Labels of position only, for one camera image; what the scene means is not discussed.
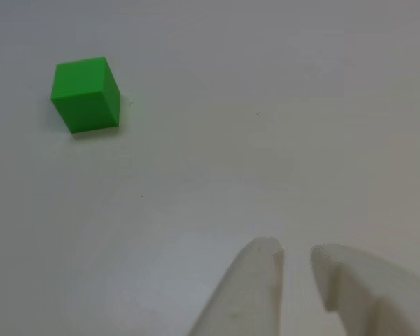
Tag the green cube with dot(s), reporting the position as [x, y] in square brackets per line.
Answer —
[84, 101]

